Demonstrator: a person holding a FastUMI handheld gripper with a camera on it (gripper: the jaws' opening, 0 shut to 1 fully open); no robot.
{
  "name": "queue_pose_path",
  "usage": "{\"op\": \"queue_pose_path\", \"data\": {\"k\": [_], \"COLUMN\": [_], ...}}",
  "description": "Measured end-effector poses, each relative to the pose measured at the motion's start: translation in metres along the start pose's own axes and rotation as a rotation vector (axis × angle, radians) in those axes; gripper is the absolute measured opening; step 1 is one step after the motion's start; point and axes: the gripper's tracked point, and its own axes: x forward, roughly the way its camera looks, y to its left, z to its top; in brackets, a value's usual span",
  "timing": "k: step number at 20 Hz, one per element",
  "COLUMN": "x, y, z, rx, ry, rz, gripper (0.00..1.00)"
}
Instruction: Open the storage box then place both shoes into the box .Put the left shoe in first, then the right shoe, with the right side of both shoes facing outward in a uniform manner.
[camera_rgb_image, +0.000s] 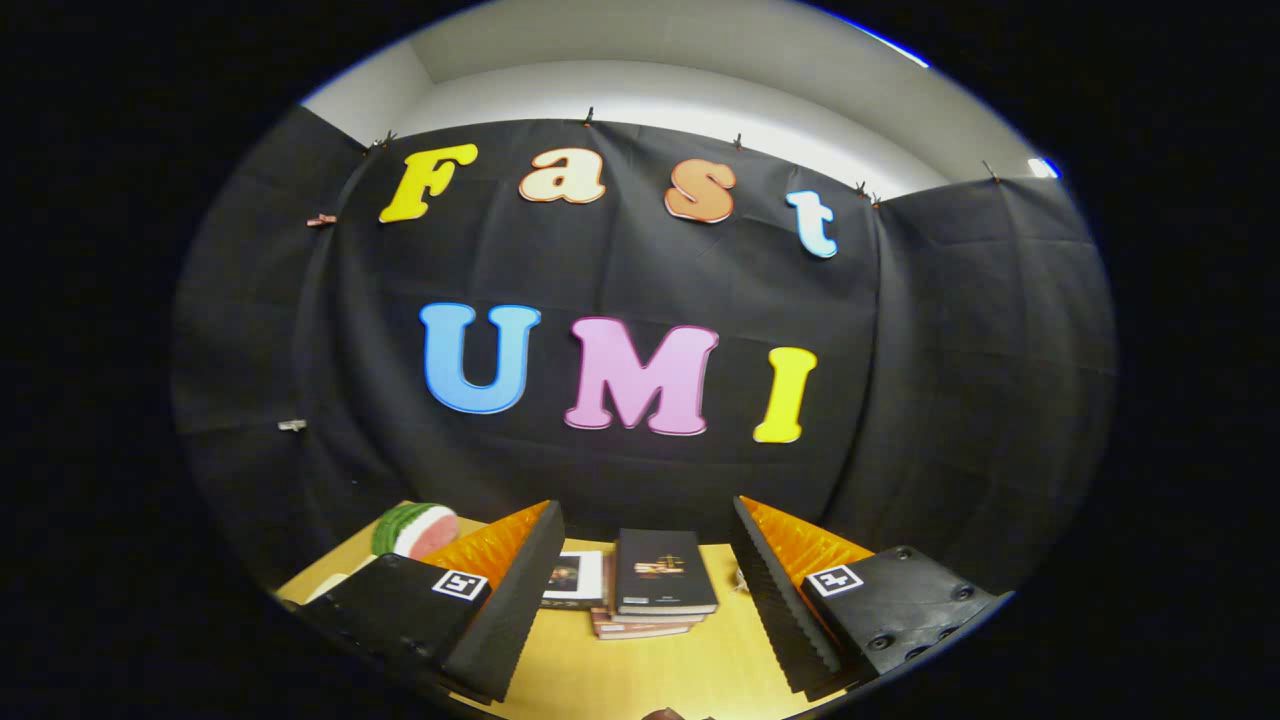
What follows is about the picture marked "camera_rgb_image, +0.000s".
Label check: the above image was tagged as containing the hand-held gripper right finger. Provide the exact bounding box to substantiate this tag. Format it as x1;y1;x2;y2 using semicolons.
732;495;1013;701

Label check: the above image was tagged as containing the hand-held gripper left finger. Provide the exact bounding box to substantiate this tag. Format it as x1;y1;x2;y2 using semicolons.
300;500;567;704

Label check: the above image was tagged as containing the beige fabric storage box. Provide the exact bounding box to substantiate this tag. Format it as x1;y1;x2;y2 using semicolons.
303;553;382;604

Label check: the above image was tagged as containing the white portrait cover book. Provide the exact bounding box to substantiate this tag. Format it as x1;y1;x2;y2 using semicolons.
539;549;607;610

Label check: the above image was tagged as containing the watermelon slice toy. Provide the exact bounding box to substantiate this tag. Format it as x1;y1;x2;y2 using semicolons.
370;501;461;562

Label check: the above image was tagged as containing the black hardcover book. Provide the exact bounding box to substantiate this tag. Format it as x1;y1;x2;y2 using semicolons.
611;527;720;617

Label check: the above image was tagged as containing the reddish brown book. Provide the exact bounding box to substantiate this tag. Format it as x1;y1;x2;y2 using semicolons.
589;607;694;642

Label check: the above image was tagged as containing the dark brown book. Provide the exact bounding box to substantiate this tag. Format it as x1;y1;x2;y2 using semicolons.
603;553;707;627

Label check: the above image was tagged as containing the black backdrop cloth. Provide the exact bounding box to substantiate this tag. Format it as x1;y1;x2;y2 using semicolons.
172;105;1118;601

